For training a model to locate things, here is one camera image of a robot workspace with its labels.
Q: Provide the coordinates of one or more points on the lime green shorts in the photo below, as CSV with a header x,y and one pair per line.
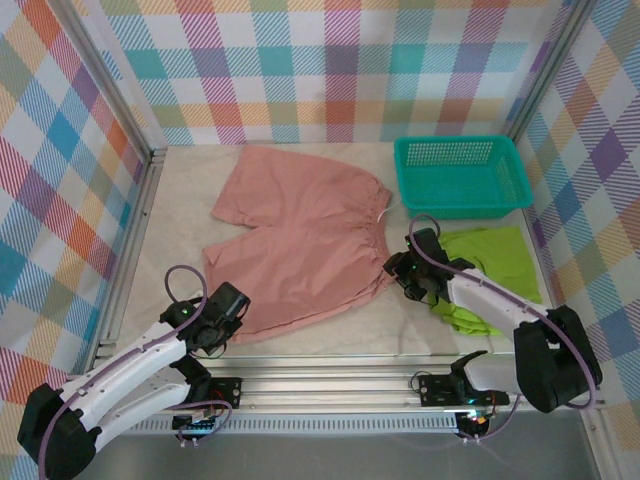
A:
x,y
505,255

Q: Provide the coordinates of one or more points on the dusty pink shorts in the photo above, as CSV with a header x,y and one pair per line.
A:
x,y
300,240

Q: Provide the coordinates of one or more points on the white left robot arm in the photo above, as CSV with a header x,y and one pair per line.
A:
x,y
125,360

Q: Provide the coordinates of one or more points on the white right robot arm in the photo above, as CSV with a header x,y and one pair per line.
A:
x,y
490,300

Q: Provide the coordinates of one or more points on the teal plastic basket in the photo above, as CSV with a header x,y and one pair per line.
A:
x,y
450,190

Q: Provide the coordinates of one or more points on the aluminium base frame rail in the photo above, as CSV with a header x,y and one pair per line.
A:
x,y
325,385

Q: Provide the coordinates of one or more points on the aluminium frame post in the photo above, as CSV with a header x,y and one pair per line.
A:
x,y
555,65
100,65

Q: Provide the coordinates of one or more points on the aluminium frame leg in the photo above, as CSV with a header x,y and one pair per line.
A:
x,y
597,445

